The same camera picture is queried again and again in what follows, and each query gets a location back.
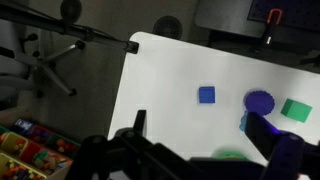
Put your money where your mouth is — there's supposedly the black perforated board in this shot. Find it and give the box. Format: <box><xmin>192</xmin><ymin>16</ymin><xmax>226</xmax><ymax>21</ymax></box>
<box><xmin>249</xmin><ymin>0</ymin><xmax>320</xmax><ymax>33</ymax></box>

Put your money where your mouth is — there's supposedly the black round ribbed disc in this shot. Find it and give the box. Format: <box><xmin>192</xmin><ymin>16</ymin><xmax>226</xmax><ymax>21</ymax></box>
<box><xmin>152</xmin><ymin>15</ymin><xmax>184</xmax><ymax>41</ymax></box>

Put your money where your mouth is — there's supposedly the bin of colourful toys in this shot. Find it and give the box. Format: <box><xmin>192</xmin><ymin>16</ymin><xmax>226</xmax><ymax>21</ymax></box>
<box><xmin>0</xmin><ymin>118</ymin><xmax>81</xmax><ymax>180</ymax></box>

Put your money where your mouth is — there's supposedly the black camera stand pole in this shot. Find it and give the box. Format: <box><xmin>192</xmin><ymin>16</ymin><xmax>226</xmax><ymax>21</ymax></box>
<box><xmin>0</xmin><ymin>5</ymin><xmax>140</xmax><ymax>55</ymax></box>

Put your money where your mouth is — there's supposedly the green bowl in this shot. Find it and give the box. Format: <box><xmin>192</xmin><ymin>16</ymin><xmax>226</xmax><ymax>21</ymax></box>
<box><xmin>210</xmin><ymin>145</ymin><xmax>249</xmax><ymax>162</ymax></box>

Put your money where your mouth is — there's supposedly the office chair base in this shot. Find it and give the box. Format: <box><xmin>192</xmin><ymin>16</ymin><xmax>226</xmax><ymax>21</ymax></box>
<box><xmin>19</xmin><ymin>33</ymin><xmax>86</xmax><ymax>98</ymax></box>

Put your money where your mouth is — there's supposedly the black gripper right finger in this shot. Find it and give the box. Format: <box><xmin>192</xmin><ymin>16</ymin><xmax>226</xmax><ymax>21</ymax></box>
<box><xmin>244</xmin><ymin>111</ymin><xmax>292</xmax><ymax>162</ymax></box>

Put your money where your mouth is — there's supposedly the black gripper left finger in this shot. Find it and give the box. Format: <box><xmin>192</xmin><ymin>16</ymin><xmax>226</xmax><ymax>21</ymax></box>
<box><xmin>133</xmin><ymin>109</ymin><xmax>148</xmax><ymax>138</ymax></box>

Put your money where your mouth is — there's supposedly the red and black clamp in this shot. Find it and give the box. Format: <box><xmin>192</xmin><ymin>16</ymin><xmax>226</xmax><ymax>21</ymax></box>
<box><xmin>256</xmin><ymin>8</ymin><xmax>284</xmax><ymax>53</ymax></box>

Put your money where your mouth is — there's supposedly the light blue toy piece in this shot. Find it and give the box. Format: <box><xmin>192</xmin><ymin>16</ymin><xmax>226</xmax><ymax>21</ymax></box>
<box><xmin>238</xmin><ymin>110</ymin><xmax>250</xmax><ymax>132</ymax></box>

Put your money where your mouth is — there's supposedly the blue cube block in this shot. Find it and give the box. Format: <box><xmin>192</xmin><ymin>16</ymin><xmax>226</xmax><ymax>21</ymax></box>
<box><xmin>198</xmin><ymin>85</ymin><xmax>217</xmax><ymax>105</ymax></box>

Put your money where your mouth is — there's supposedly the green cube block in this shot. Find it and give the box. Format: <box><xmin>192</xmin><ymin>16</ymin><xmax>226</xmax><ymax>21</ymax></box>
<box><xmin>280</xmin><ymin>97</ymin><xmax>314</xmax><ymax>124</ymax></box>

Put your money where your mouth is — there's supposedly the dark round disc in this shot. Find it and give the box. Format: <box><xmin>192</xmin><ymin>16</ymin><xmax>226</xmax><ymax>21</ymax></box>
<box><xmin>59</xmin><ymin>0</ymin><xmax>83</xmax><ymax>23</ymax></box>

